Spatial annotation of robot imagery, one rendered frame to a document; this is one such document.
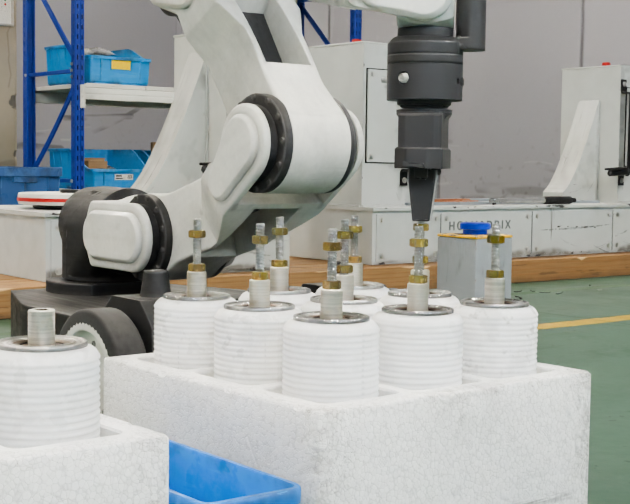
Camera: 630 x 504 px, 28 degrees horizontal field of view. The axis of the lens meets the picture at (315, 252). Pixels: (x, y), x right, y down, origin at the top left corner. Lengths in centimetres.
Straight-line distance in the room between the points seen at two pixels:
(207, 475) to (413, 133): 46
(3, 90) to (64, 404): 687
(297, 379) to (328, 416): 8
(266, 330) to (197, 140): 255
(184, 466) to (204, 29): 83
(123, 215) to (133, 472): 105
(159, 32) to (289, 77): 920
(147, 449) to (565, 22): 689
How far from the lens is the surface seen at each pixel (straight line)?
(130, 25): 1088
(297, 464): 118
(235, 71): 187
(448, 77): 144
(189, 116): 380
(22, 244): 352
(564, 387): 139
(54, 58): 680
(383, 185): 413
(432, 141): 143
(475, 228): 163
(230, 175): 179
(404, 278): 402
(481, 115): 823
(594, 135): 505
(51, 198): 356
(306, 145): 176
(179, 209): 199
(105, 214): 210
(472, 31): 146
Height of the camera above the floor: 40
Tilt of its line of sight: 4 degrees down
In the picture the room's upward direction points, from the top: 1 degrees clockwise
